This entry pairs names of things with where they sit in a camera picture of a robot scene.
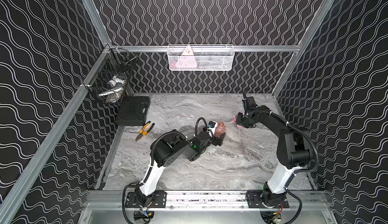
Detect yellow handled pliers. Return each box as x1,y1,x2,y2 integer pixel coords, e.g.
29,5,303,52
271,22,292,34
135,121,155,141

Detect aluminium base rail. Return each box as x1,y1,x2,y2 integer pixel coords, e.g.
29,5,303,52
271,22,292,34
87,190,328,211

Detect pink transparent spray bottle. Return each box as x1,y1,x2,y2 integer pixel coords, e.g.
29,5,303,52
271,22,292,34
214,122,226,137

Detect pink triangle card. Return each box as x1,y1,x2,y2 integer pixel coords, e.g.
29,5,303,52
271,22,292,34
175,45,198,70

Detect white items in basket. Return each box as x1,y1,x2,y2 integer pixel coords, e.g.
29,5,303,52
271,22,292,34
98,76,127,103

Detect black plastic case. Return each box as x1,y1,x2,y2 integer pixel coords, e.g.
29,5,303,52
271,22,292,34
115,96,151,126

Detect black wire mesh basket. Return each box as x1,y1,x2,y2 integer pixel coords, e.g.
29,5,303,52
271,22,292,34
86,48,139,105

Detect pink spray nozzle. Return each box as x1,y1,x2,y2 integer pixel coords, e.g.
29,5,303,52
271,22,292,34
230,116,242,128

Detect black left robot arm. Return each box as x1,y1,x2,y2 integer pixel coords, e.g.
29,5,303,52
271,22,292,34
123,118,226,208

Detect clear plastic wall basket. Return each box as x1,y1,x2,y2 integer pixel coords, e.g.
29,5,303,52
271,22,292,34
167,44,235,71

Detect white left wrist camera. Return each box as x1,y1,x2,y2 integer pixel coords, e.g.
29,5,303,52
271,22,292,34
207,121,218,138

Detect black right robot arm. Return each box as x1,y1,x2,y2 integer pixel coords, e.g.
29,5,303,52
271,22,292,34
236,92,319,208

